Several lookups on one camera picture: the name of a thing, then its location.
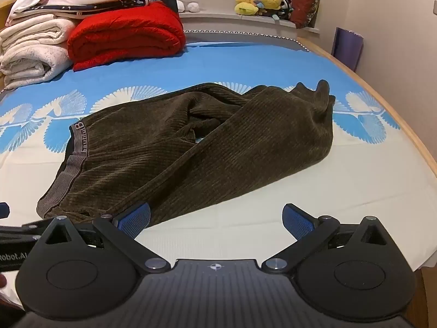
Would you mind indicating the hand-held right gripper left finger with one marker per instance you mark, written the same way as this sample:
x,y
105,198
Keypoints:
x,y
135,220

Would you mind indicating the red cushion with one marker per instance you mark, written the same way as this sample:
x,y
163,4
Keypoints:
x,y
304,5

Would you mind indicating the red folded blanket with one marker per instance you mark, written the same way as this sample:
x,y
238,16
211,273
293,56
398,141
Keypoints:
x,y
126,34

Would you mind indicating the blue and white bed sheet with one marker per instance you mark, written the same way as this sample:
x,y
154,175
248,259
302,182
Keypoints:
x,y
239,65

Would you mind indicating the purple board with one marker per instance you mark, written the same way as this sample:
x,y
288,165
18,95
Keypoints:
x,y
348,49

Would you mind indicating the wooden headboard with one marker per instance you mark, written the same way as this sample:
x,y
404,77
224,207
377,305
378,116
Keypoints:
x,y
6,13

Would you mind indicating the striped plush toy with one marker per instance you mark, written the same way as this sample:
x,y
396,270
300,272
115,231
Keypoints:
x,y
282,11

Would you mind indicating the grey quilted mattress pad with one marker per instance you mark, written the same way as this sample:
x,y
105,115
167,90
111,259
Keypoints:
x,y
245,36

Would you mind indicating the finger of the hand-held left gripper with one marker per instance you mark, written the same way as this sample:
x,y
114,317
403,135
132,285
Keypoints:
x,y
3,210

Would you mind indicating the white window sill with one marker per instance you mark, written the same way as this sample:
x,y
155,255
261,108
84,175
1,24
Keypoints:
x,y
218,18

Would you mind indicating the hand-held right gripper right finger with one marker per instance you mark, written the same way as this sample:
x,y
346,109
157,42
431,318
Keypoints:
x,y
297,222

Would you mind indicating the yellow duck plush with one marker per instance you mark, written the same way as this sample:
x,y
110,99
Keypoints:
x,y
246,0

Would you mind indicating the cream folded blanket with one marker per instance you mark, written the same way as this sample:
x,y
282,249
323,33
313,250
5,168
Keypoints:
x,y
30,51

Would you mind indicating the wooden bed frame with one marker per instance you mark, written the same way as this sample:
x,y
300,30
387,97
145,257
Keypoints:
x,y
385,99

